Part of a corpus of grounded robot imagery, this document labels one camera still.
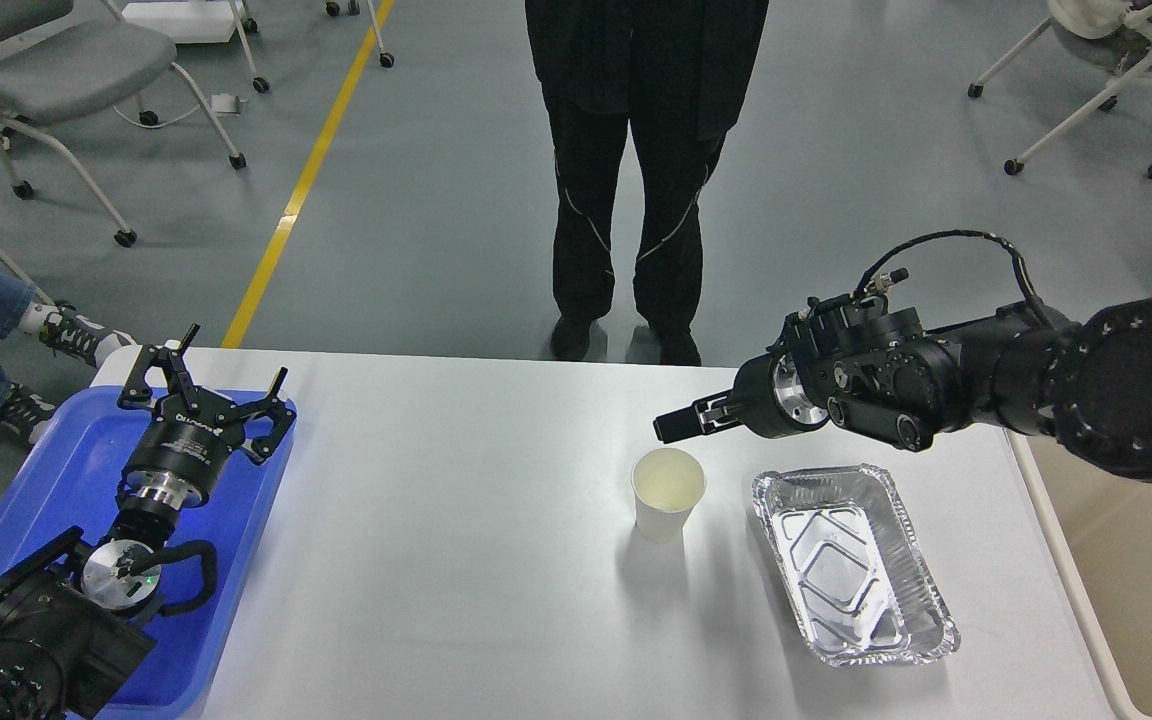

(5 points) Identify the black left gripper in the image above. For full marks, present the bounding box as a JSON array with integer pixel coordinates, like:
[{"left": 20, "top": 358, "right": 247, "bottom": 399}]
[{"left": 116, "top": 323, "right": 297, "bottom": 500}]

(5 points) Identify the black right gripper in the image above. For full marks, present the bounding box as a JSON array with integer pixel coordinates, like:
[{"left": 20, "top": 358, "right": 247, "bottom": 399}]
[{"left": 653, "top": 354, "right": 829, "bottom": 445}]

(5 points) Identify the white paper cup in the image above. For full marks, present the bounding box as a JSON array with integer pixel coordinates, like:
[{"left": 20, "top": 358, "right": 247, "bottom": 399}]
[{"left": 630, "top": 447, "right": 707, "bottom": 543}]

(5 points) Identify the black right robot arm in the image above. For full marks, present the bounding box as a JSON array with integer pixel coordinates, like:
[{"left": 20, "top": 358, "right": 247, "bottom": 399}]
[{"left": 653, "top": 240, "right": 1152, "bottom": 484}]

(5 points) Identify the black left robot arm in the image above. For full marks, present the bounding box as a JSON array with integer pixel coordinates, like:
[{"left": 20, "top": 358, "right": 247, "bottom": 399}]
[{"left": 0, "top": 332, "right": 297, "bottom": 719}]

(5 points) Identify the blue plastic tray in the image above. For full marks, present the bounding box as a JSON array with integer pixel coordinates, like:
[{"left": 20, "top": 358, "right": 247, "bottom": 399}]
[{"left": 0, "top": 386, "right": 294, "bottom": 719}]

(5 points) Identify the aluminium foil tray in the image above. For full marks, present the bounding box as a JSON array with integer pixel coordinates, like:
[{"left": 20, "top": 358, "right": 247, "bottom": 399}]
[{"left": 751, "top": 464, "right": 961, "bottom": 667}]

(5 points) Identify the white power adapter on floor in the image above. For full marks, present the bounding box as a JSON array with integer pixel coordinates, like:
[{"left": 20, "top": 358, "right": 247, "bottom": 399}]
[{"left": 209, "top": 94, "right": 244, "bottom": 115}]

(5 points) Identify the person in black clothes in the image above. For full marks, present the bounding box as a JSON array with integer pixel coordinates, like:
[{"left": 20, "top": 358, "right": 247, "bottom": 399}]
[{"left": 525, "top": 1, "right": 770, "bottom": 366}]

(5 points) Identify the grey office chair left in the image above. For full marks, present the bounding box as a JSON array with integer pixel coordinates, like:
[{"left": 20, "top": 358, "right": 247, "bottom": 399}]
[{"left": 0, "top": 1, "right": 247, "bottom": 247}]

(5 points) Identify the beige plastic bin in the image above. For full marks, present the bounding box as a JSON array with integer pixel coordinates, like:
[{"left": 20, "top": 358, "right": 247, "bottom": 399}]
[{"left": 1009, "top": 433, "right": 1152, "bottom": 719}]

